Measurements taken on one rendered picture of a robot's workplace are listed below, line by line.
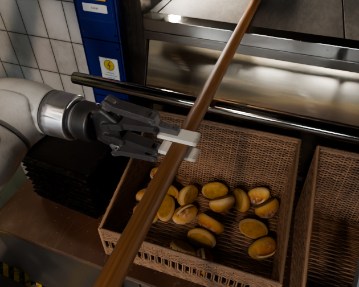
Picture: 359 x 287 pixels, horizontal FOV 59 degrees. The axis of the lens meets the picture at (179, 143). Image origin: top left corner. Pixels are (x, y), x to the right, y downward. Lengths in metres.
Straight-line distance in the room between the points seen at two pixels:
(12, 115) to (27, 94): 0.05
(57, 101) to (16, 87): 0.09
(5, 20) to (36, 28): 0.14
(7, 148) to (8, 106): 0.08
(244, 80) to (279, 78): 0.11
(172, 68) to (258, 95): 0.31
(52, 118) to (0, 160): 0.11
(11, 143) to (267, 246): 0.80
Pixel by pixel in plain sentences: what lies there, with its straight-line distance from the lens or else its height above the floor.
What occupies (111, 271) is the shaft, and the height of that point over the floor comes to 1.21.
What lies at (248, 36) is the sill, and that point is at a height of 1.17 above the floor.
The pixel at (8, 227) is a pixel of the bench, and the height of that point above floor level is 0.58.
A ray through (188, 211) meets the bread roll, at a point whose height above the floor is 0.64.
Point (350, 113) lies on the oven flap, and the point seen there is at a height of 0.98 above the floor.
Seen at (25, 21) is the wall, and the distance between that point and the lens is 1.40.
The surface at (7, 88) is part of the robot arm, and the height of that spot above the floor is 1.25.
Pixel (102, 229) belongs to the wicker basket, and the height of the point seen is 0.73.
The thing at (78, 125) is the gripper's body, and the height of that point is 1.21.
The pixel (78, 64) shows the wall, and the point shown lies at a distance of 1.34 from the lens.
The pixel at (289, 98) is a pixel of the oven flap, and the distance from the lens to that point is 1.08.
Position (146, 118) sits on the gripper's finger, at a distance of 0.53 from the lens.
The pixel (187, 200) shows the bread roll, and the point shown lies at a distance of 1.18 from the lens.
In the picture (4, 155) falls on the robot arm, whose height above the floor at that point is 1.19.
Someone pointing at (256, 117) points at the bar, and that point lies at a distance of 0.68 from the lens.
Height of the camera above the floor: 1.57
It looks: 43 degrees down
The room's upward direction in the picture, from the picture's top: straight up
